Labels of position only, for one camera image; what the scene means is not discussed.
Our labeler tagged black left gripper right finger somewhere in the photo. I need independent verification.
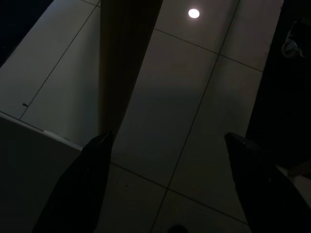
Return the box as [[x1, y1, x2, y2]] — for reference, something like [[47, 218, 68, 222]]
[[224, 132, 311, 233]]

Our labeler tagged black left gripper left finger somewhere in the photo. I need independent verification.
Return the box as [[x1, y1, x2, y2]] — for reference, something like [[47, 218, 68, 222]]
[[31, 131, 115, 233]]

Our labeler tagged white standing board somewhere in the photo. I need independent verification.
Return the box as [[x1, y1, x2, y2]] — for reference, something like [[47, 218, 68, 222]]
[[0, 111, 84, 233]]

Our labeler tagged brown wooden table leg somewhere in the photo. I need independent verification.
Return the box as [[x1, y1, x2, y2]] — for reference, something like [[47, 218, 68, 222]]
[[99, 0, 164, 138]]

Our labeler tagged dark rug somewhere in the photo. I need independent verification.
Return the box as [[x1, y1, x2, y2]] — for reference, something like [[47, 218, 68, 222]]
[[0, 0, 54, 69]]

